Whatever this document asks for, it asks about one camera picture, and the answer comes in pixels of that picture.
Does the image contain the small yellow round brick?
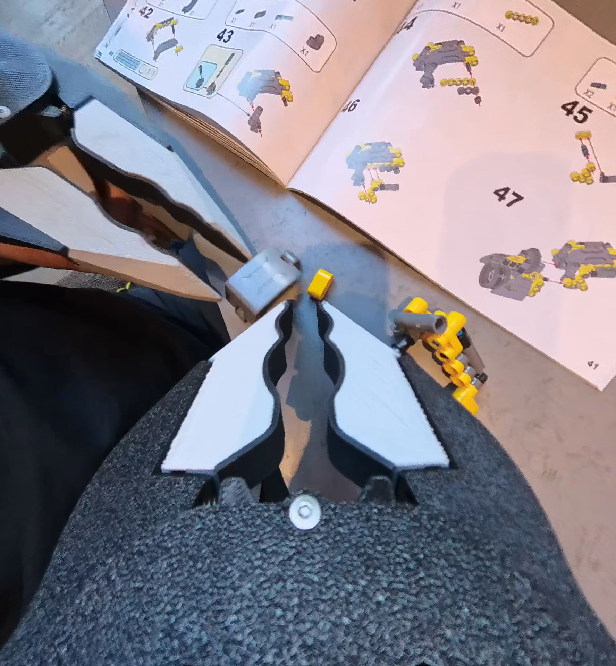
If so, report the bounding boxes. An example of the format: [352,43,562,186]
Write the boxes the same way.
[307,269,335,301]

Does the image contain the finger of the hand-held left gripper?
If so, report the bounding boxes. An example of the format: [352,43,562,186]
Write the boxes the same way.
[0,165,224,304]
[71,94,254,263]

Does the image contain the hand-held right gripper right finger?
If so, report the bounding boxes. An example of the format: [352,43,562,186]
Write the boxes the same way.
[315,302,451,500]

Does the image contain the grey curved panel brick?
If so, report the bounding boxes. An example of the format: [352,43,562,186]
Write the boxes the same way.
[225,249,303,321]

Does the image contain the grey desk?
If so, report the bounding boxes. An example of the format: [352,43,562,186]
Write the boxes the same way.
[131,0,616,666]

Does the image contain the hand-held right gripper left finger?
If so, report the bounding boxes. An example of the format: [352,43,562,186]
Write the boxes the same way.
[160,300,294,500]

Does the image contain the person's black clothing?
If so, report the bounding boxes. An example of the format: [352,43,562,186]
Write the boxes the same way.
[0,255,236,661]

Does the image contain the yellow grey brick assembly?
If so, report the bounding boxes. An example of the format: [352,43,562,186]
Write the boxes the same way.
[388,297,488,416]

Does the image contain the open instruction booklet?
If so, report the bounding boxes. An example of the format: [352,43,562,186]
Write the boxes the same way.
[93,0,616,392]

